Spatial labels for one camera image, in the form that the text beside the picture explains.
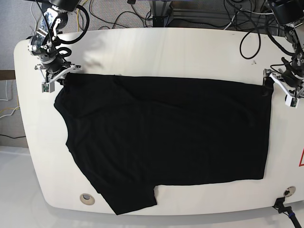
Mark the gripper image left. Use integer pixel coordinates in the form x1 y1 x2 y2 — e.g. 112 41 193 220
34 57 82 83

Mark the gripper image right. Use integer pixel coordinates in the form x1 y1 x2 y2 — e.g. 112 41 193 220
263 64 304 99

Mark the black T-shirt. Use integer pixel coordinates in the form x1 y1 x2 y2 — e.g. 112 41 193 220
54 73 274 215

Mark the red warning triangle sticker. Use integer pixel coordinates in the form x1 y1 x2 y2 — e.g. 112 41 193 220
299 150 304 167

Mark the right metal table grommet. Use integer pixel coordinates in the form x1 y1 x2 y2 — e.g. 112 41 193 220
284 186 296 197

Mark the metal table grommet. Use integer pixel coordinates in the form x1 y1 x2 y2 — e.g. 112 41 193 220
80 193 95 206
284 186 296 197

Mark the left metal table grommet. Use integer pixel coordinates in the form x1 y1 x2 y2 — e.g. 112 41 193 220
80 193 95 206

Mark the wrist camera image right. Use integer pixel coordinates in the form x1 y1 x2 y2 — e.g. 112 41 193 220
285 95 299 108

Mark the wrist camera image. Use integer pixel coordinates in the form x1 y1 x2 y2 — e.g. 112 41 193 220
285 95 299 108
42 82 55 93

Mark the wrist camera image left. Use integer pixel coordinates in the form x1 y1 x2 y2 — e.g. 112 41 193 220
42 82 55 93

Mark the yellow cable on floor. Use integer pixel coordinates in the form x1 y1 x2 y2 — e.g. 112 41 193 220
76 0 87 32

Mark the white cable on floor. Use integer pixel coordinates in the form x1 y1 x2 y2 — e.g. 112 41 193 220
29 0 38 34

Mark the black clamp with cable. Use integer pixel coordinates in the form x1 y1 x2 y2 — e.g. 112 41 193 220
273 197 302 228

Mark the aluminium frame post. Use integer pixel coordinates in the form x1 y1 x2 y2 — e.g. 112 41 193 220
149 0 173 28

